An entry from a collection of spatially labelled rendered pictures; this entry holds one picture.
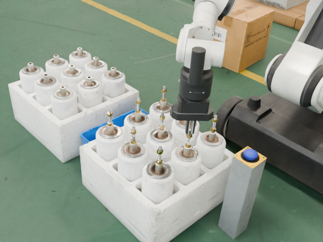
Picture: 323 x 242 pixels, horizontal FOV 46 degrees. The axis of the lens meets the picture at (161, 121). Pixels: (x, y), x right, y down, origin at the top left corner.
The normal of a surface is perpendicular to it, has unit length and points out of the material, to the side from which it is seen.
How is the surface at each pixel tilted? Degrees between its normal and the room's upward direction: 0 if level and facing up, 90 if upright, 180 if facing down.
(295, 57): 42
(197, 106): 90
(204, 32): 100
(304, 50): 55
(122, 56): 0
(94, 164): 90
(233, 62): 90
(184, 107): 90
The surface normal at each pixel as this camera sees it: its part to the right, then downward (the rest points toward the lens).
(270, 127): 0.05, -0.81
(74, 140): 0.69, 0.45
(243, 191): -0.73, 0.36
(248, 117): -0.47, -0.30
